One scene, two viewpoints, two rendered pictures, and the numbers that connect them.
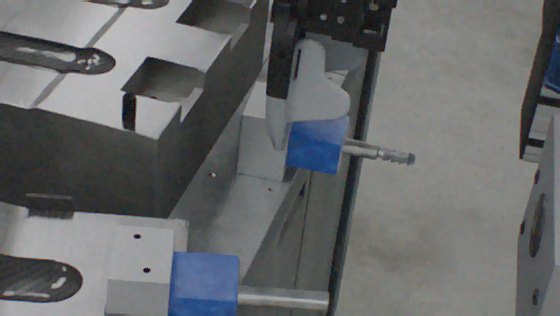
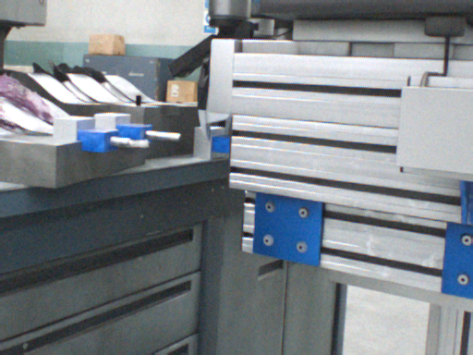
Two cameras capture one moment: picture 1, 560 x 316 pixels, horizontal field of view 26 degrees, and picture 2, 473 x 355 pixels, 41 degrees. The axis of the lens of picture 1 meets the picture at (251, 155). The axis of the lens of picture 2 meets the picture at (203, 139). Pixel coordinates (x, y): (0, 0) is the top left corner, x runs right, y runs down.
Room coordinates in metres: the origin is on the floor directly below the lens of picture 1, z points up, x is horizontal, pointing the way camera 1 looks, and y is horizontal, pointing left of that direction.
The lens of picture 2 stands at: (-0.29, -0.44, 0.95)
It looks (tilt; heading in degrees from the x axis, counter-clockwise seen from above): 6 degrees down; 23
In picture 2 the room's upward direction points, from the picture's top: 3 degrees clockwise
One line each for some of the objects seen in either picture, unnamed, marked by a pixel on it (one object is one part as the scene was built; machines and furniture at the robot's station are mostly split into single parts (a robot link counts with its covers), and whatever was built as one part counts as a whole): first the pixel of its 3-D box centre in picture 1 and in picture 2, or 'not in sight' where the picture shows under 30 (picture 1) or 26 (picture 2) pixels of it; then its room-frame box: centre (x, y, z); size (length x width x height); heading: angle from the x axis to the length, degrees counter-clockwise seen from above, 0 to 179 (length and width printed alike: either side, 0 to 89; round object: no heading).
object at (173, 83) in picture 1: (162, 102); (160, 116); (0.72, 0.07, 0.87); 0.05 x 0.05 x 0.04; 76
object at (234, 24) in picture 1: (212, 35); not in sight; (0.82, 0.04, 0.87); 0.05 x 0.05 x 0.04; 76
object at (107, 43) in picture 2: not in sight; (106, 44); (7.10, 4.17, 1.26); 0.42 x 0.33 x 0.29; 86
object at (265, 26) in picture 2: not in sight; (258, 29); (1.21, 0.06, 1.07); 0.08 x 0.08 x 0.05
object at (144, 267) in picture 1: (219, 293); (139, 134); (0.54, 0.01, 0.86); 0.13 x 0.05 x 0.05; 93
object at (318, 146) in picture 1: (330, 143); (232, 144); (0.76, -0.06, 0.83); 0.13 x 0.05 x 0.05; 81
